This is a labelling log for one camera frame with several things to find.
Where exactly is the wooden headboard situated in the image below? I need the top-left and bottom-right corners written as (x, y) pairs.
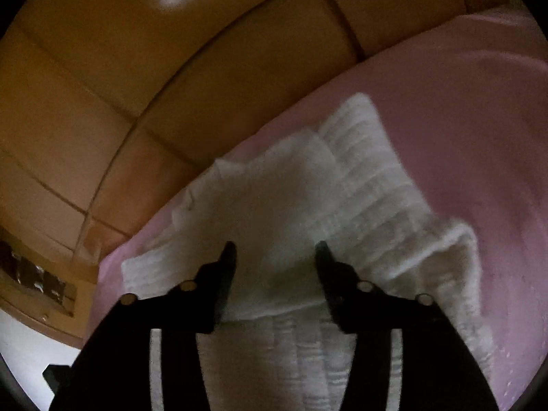
top-left (73, 0), bottom-right (510, 266)

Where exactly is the pink blanket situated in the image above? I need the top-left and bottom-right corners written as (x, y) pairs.
top-left (96, 6), bottom-right (548, 411)

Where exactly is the white ribbed towel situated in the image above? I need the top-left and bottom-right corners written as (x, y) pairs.
top-left (121, 92), bottom-right (497, 411)

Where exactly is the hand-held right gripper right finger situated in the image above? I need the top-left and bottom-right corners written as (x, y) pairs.
top-left (314, 242), bottom-right (499, 411)

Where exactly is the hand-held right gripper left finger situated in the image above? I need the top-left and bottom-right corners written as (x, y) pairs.
top-left (49, 242), bottom-right (238, 411)

